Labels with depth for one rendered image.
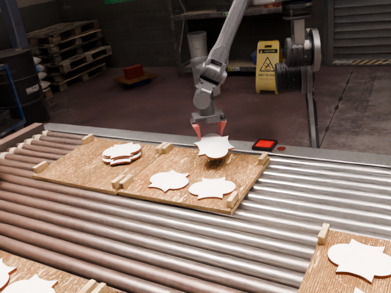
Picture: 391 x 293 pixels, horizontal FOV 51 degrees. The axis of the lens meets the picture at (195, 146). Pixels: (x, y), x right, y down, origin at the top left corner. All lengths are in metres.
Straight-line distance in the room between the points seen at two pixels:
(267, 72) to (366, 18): 1.59
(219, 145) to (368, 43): 4.71
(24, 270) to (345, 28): 5.35
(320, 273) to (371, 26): 5.15
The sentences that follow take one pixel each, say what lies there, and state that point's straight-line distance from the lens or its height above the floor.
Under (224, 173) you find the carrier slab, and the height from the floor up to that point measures 0.94.
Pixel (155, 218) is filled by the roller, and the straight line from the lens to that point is 1.25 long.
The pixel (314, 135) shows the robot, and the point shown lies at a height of 0.57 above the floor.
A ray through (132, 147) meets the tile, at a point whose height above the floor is 0.97.
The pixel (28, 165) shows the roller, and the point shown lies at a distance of 1.84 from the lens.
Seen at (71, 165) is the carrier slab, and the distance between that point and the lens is 1.67.
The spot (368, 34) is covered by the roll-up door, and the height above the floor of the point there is 0.41.
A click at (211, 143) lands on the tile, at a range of 1.44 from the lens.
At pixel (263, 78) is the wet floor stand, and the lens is 5.07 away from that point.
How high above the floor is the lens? 1.60
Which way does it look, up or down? 24 degrees down
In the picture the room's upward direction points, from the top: 8 degrees counter-clockwise
